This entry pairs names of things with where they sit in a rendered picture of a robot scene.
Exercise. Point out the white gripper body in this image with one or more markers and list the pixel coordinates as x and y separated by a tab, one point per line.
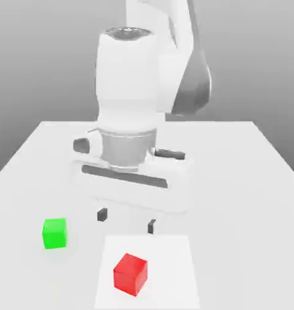
137	193

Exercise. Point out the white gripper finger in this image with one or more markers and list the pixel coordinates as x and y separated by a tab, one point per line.
102	214
151	226

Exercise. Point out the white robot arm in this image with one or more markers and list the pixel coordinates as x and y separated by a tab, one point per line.
127	77

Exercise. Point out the small green cube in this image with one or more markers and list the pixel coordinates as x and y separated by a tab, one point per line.
54	234

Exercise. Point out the small red cube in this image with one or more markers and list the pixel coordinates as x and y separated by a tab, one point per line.
130	274

